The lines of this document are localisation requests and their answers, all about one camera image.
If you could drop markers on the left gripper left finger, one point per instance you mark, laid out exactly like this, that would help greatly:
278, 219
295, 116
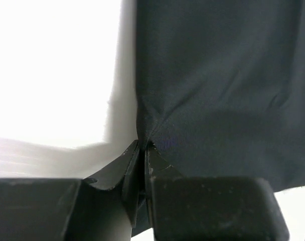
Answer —
100, 207

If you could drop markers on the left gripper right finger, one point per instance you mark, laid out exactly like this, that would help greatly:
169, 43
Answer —
215, 208

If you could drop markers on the black cloth placemat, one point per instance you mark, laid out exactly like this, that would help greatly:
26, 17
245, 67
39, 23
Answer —
220, 87

